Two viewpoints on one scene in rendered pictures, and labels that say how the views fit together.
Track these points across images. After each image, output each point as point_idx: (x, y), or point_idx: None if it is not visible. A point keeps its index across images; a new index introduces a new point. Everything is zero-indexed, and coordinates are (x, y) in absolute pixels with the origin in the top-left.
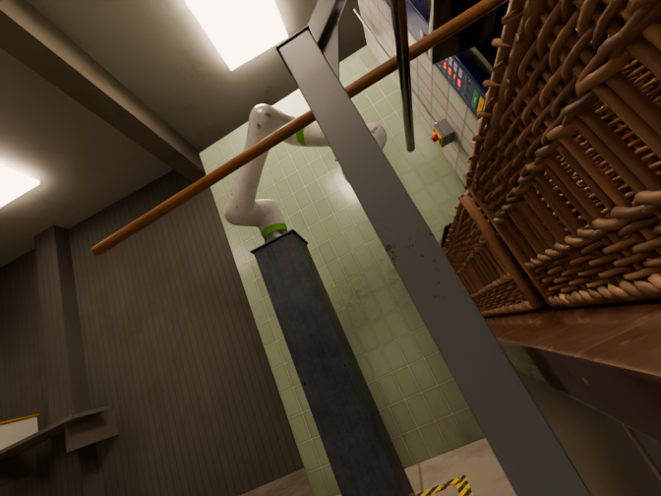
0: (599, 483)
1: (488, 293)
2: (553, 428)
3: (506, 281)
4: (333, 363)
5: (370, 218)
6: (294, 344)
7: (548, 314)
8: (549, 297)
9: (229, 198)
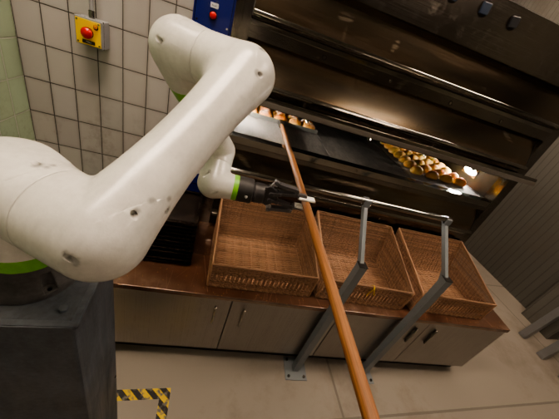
0: (316, 319)
1: (284, 289)
2: (309, 316)
3: (304, 291)
4: (111, 385)
5: (345, 301)
6: (94, 412)
7: (317, 299)
8: (318, 297)
9: (159, 220)
